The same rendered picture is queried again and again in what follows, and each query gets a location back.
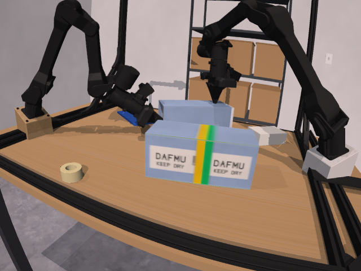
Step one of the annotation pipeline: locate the beige roll of masking tape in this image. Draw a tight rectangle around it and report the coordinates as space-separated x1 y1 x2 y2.
60 163 83 183

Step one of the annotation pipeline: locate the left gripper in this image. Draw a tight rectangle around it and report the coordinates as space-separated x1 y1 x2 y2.
201 59 237 103

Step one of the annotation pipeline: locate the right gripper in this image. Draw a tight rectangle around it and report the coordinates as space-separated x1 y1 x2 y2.
120 92 163 128

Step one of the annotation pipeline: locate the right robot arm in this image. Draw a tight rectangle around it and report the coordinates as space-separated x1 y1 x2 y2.
21 0 154 119

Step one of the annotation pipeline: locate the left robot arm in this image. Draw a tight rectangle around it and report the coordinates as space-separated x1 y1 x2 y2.
197 0 349 160

